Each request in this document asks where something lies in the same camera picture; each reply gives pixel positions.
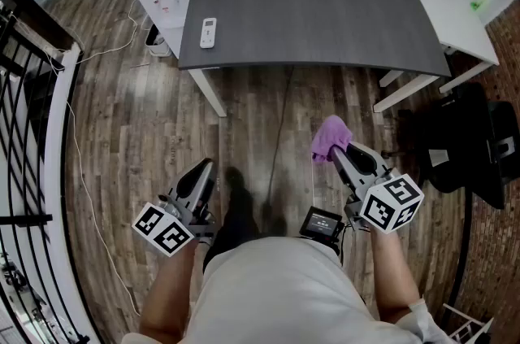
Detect person's right forearm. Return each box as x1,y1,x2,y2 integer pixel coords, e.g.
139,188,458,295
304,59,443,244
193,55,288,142
367,228,423,322

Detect purple cleaning cloth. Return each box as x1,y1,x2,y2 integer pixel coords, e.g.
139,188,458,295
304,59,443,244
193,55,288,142
310,114,353,164

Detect dark wooden handrail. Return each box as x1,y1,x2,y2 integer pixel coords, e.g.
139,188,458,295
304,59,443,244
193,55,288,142
0,0,85,53

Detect white wire rack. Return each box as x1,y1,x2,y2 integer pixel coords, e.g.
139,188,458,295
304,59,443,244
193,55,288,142
440,303,495,344

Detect person's black trousers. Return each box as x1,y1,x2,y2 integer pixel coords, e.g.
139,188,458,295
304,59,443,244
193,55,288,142
201,166,297,274

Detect black office chair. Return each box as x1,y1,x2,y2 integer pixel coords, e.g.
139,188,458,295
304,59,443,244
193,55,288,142
397,81,520,210

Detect black device with screen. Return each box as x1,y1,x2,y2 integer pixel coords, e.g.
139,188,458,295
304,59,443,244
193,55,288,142
299,206,345,245

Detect white remote control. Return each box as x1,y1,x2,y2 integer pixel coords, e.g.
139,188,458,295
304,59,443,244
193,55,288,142
198,17,218,50

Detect white curved stairwell curb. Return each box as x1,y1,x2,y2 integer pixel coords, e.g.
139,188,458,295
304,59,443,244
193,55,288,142
42,43,106,344

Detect small white waste bin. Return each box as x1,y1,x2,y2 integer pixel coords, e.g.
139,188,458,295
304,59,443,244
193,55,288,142
145,24,174,58

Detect black metal railing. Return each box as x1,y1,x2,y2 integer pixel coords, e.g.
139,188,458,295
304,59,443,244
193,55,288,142
0,0,89,344

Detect white floor cable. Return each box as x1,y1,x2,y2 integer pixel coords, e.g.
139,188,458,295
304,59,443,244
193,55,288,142
64,100,141,317
42,0,141,71

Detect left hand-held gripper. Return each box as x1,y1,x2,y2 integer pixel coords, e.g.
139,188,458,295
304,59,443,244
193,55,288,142
132,158,219,257

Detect person's left forearm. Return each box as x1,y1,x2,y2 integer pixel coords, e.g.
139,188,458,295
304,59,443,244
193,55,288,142
139,236,204,344

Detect person in white coat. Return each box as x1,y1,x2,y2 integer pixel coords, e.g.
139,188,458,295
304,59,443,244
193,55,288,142
121,234,448,344

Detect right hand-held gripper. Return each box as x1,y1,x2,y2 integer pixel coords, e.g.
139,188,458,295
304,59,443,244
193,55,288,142
331,142,426,235

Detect white table leg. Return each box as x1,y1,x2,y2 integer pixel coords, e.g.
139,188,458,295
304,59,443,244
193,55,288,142
438,60,496,94
188,67,228,119
372,70,442,114

